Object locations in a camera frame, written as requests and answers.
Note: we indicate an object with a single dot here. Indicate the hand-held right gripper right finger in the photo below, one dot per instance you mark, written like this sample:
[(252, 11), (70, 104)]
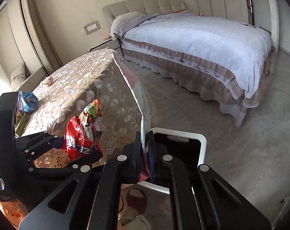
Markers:
[(151, 163)]

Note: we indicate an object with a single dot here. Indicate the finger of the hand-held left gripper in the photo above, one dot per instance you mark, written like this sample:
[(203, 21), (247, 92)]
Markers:
[(39, 140), (63, 171)]

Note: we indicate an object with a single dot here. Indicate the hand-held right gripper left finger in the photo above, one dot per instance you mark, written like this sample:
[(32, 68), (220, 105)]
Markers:
[(137, 163)]

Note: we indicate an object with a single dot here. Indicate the pink plastic wrapper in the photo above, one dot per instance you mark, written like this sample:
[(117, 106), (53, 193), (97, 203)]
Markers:
[(145, 172)]

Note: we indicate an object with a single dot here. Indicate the red snack bag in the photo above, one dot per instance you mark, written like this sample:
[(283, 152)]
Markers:
[(73, 136)]

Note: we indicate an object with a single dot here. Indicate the white trash bin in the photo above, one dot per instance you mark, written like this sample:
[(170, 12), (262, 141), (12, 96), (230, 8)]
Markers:
[(203, 148)]

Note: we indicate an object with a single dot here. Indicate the green orange wrapper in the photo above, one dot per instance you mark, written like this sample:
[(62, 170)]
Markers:
[(92, 111)]

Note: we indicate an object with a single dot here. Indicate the pale green packet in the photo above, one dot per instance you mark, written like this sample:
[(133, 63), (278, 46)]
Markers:
[(22, 123)]

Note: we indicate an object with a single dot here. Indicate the brown white slipper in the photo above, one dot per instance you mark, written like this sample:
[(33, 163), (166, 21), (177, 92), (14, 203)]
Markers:
[(135, 196)]

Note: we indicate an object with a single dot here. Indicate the blue plastic bag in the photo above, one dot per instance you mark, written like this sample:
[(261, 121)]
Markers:
[(27, 103)]

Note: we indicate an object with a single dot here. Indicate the beige cushion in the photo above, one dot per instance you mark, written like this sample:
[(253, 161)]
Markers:
[(18, 75)]

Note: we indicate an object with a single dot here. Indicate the small pink wrapper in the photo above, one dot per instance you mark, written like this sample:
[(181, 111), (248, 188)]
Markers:
[(47, 81)]

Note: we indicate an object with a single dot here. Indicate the beige window seat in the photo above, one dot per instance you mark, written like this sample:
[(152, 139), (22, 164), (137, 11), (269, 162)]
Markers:
[(36, 76)]

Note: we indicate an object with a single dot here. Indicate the round table with floral cloth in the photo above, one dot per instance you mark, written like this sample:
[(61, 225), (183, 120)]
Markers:
[(87, 76)]

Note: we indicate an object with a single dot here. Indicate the beige upholstered bed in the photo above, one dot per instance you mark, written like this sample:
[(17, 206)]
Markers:
[(183, 69)]

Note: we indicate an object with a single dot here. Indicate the white bedside table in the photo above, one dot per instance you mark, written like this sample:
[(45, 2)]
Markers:
[(111, 46)]

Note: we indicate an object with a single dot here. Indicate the light blue duvet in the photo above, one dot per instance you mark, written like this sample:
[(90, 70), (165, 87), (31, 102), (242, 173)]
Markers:
[(195, 40)]

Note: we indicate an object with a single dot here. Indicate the grey pillow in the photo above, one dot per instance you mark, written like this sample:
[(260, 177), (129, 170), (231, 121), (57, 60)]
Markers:
[(121, 24)]

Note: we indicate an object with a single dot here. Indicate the orange item on bed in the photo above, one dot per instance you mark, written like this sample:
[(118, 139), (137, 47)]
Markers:
[(182, 10)]

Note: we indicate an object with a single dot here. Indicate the small pink object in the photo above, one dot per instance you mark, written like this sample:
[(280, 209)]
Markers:
[(202, 14)]

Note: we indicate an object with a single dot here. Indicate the small dark device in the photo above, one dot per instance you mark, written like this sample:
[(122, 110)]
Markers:
[(247, 25)]

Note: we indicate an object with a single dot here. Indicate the beige wardrobe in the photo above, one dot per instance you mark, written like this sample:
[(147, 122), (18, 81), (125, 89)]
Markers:
[(216, 2)]

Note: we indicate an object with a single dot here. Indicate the framed wall switch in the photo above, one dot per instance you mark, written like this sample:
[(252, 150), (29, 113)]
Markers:
[(91, 28)]

